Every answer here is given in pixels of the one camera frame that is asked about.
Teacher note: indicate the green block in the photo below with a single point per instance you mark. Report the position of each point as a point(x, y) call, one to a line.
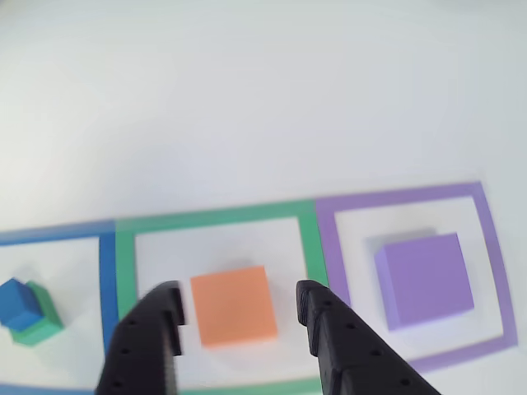
point(45, 325)

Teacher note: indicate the blue square frame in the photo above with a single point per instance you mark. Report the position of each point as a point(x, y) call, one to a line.
point(107, 267)

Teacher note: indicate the orange block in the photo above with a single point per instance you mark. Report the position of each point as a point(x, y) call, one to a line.
point(232, 304)

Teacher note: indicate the large purple block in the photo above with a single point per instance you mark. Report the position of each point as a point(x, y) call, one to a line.
point(428, 280)

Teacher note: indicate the green square frame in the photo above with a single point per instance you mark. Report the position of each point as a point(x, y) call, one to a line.
point(226, 210)

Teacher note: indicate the purple square frame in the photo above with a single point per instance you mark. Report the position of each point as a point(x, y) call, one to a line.
point(411, 191)

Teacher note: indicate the small blue block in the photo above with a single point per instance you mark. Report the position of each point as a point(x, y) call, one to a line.
point(16, 302)

